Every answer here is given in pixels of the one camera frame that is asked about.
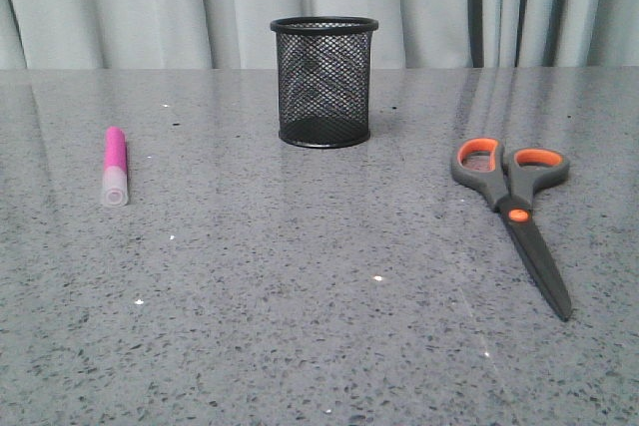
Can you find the grey curtain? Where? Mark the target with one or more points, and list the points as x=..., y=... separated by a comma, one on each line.
x=194, y=34

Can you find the pink marker pen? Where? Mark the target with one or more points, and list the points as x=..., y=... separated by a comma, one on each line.
x=115, y=191

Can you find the black mesh pen holder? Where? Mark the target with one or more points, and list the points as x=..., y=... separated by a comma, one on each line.
x=323, y=80

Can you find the grey orange scissors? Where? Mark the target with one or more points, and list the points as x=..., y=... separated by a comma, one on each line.
x=508, y=183

